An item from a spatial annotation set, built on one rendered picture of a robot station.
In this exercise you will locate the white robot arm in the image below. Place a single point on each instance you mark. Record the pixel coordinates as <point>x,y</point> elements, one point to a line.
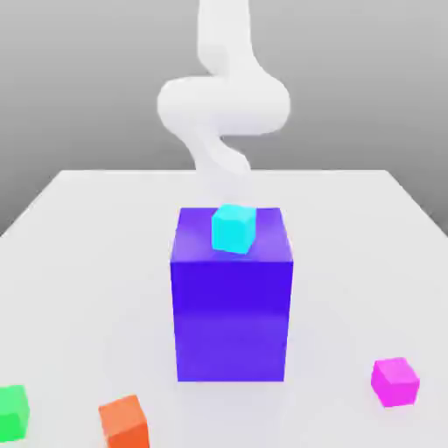
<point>224,105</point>

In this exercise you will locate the small cyan cube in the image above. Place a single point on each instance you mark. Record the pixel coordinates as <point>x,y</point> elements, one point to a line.
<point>231,231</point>

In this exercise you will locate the small orange cube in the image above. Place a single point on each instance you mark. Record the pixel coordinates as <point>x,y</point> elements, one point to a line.
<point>126,423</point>

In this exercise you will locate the small magenta cube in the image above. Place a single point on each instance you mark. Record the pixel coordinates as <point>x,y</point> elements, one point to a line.
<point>395,383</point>

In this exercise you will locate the small green cube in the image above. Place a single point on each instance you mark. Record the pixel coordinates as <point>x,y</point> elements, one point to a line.
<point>12,413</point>

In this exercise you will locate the large purple box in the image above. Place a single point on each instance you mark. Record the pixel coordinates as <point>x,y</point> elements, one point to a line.
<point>231,315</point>

